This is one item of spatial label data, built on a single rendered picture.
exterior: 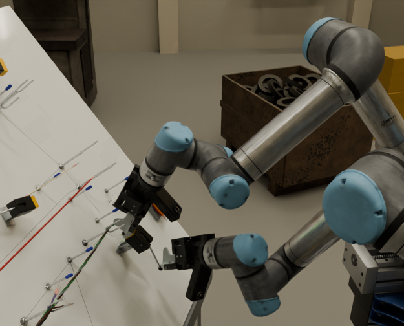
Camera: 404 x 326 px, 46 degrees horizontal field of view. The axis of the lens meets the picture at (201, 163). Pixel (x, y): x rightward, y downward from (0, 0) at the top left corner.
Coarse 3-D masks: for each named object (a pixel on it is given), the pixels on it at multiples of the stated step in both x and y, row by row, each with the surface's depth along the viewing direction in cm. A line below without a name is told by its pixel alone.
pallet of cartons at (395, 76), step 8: (384, 48) 457; (392, 48) 458; (400, 48) 458; (392, 56) 429; (400, 56) 430; (384, 64) 436; (392, 64) 425; (400, 64) 427; (384, 72) 437; (392, 72) 428; (400, 72) 431; (384, 80) 439; (392, 80) 432; (400, 80) 435; (384, 88) 440; (392, 88) 436; (400, 88) 439; (392, 96) 438; (400, 96) 442; (400, 104) 446; (400, 112) 450
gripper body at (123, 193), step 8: (136, 168) 114; (136, 176) 112; (128, 184) 116; (136, 184) 113; (144, 184) 110; (120, 192) 113; (128, 192) 115; (136, 192) 115; (144, 192) 114; (120, 200) 116; (128, 200) 114; (136, 200) 114; (144, 200) 115; (120, 208) 116; (128, 208) 116; (136, 208) 116; (144, 208) 115; (144, 216) 116
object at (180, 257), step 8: (176, 240) 122; (184, 240) 119; (192, 240) 120; (200, 240) 119; (176, 248) 122; (184, 248) 118; (192, 248) 119; (200, 248) 114; (176, 256) 121; (184, 256) 118; (192, 256) 119; (200, 256) 114; (184, 264) 119; (192, 264) 119
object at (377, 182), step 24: (360, 168) 80; (384, 168) 80; (336, 192) 78; (360, 192) 75; (384, 192) 76; (336, 216) 80; (360, 216) 76; (384, 216) 74; (360, 240) 77; (384, 240) 76
